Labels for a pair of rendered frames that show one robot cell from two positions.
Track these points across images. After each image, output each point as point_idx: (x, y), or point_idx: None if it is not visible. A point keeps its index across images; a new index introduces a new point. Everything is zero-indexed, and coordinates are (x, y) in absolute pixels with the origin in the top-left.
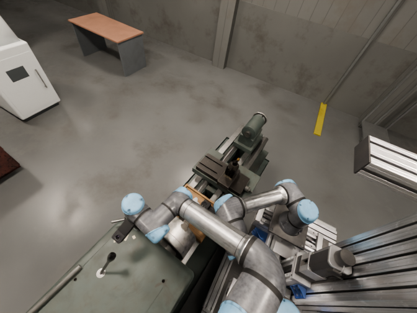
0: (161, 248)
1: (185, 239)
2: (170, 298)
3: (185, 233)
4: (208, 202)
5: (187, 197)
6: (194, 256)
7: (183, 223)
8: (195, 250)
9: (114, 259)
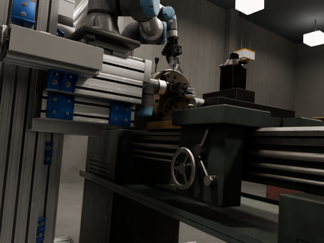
0: (152, 74)
1: (151, 76)
2: None
3: (155, 74)
4: (182, 83)
5: (164, 6)
6: (140, 189)
7: (164, 71)
8: (146, 190)
9: (155, 58)
